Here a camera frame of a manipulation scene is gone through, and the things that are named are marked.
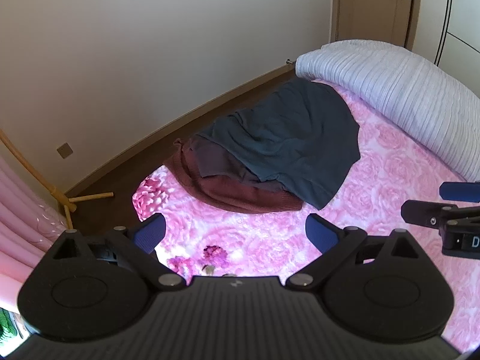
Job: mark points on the wooden door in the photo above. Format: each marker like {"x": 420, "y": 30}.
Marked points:
{"x": 371, "y": 3}

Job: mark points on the pink rose-patterned blanket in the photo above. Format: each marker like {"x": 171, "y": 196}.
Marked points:
{"x": 262, "y": 232}

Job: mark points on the maroon knitted sweater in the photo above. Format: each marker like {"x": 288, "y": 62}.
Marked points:
{"x": 240, "y": 199}

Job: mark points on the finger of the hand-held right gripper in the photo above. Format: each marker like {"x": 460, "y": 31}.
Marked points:
{"x": 459, "y": 190}
{"x": 427, "y": 212}

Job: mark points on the wooden baseboard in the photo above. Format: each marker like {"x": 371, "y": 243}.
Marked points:
{"x": 168, "y": 125}

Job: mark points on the brown-grey garment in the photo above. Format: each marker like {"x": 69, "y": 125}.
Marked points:
{"x": 217, "y": 162}

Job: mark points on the beige wall socket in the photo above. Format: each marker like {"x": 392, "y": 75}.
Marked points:
{"x": 65, "y": 150}

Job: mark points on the wooden coat rack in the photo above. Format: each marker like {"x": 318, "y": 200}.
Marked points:
{"x": 22, "y": 165}

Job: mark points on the white wardrobe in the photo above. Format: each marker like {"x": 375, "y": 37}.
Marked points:
{"x": 465, "y": 18}

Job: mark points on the white ribbed quilt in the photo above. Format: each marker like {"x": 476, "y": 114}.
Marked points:
{"x": 393, "y": 86}

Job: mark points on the green patterned cloth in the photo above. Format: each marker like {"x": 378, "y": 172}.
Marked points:
{"x": 9, "y": 328}

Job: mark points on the metal door stopper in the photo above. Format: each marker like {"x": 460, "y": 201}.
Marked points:
{"x": 289, "y": 61}

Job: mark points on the dark teal long-sleeved shirt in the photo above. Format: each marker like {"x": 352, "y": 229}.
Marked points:
{"x": 285, "y": 138}

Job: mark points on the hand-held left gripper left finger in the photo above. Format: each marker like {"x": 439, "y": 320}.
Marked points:
{"x": 150, "y": 232}

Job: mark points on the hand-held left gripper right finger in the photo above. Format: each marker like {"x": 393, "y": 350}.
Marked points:
{"x": 318, "y": 231}

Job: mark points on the pink curtain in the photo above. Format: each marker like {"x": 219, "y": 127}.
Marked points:
{"x": 18, "y": 232}

